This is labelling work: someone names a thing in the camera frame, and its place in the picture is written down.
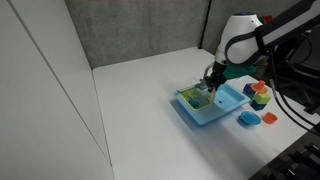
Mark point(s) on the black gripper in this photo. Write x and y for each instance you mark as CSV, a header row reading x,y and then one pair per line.
x,y
218,76

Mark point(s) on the beige toy bottle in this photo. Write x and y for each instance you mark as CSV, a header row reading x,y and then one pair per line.
x,y
210,97

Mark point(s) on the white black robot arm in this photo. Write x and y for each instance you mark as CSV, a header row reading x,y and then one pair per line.
x,y
240,36

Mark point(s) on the grey toy faucet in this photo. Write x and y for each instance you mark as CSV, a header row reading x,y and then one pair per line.
x,y
203,82

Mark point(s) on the blue toy sink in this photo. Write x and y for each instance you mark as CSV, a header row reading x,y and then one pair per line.
x,y
230,100

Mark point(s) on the small blue toy cup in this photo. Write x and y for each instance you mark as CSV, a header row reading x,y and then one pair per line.
x,y
194,104

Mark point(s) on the yellow-green toy plate rack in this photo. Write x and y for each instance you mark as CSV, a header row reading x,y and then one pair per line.
x,y
186,96

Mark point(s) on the dark toy block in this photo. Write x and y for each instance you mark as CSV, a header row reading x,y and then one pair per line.
x,y
247,90

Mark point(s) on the orange toy plate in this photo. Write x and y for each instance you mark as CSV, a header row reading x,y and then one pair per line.
x,y
259,88

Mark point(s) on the blue toy bowl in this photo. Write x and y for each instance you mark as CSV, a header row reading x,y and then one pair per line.
x,y
250,118

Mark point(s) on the blue toy block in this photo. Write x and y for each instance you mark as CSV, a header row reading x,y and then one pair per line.
x,y
257,106

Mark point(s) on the green toy block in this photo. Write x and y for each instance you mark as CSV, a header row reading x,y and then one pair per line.
x,y
262,98

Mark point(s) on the orange toy cup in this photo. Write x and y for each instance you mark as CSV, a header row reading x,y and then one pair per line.
x,y
270,118

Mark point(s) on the black pole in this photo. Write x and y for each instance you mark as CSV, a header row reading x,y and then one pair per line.
x,y
204,26

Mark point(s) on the black stand equipment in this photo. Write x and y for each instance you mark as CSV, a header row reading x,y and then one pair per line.
x,y
300,160

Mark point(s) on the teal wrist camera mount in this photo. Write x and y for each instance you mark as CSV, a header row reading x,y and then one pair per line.
x,y
238,71

